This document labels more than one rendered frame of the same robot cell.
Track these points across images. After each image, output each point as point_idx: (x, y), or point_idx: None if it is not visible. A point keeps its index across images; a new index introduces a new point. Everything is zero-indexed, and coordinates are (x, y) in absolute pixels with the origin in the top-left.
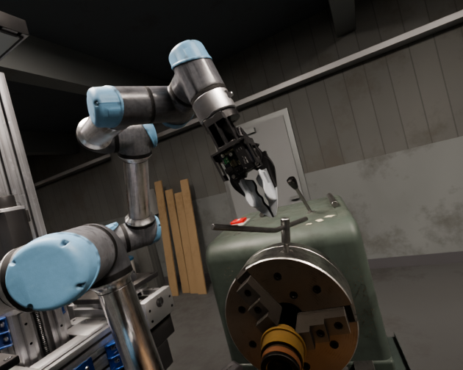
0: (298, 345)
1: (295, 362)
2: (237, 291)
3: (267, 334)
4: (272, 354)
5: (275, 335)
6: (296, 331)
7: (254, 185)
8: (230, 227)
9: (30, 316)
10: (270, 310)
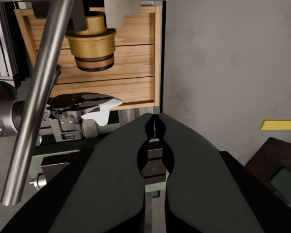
0: (112, 46)
1: (112, 64)
2: (0, 1)
3: (75, 40)
4: (93, 71)
5: (91, 50)
6: (108, 24)
7: (145, 210)
8: (33, 148)
9: None
10: (73, 12)
